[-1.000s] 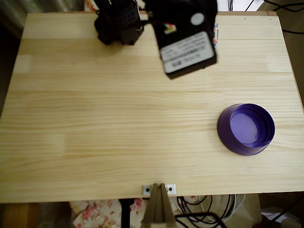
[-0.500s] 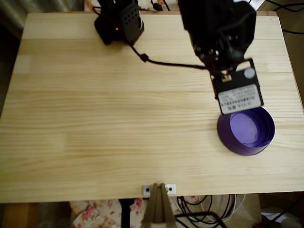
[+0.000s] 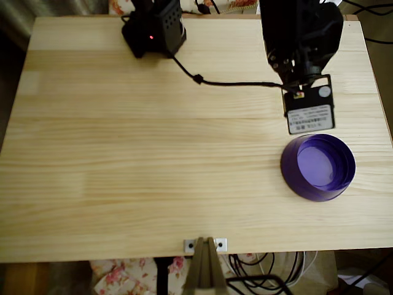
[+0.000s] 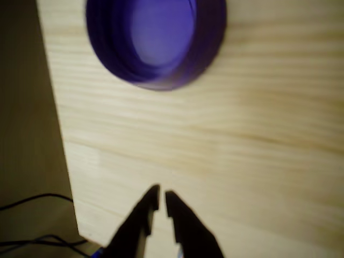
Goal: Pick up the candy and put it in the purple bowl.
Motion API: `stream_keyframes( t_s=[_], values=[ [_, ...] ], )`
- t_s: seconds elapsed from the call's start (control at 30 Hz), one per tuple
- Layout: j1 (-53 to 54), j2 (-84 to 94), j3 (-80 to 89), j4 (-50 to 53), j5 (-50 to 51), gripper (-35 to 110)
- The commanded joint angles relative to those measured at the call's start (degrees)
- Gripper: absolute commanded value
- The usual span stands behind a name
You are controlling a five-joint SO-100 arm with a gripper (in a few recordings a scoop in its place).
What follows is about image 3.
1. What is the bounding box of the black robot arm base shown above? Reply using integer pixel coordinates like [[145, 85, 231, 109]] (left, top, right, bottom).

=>
[[121, 11, 188, 60]]

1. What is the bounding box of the purple bowl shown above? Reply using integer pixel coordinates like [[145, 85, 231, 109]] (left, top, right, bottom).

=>
[[280, 133, 357, 203]]

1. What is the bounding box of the floral cloth with beige trim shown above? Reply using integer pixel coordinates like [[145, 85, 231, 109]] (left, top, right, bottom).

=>
[[107, 0, 260, 15]]

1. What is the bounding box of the black table leg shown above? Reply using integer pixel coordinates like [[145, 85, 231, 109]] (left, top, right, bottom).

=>
[[153, 257, 176, 295]]

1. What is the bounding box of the black camera box with label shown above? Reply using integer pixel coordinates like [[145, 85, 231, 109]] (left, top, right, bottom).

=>
[[282, 74, 336, 136]]

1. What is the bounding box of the thin black cable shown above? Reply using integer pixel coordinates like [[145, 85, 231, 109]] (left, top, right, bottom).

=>
[[364, 36, 393, 45], [340, 0, 393, 17]]

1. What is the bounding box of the black cable with plug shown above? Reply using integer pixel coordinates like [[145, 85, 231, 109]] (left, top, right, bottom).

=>
[[195, 0, 220, 15]]

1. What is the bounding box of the white cable bundle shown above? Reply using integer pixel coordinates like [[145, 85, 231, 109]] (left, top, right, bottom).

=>
[[257, 251, 319, 288]]

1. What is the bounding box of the black cable bundle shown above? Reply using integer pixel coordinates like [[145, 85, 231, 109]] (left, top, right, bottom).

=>
[[226, 252, 300, 295]]

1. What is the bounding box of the tan camera stand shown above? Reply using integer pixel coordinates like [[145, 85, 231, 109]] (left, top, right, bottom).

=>
[[183, 236, 228, 295]]

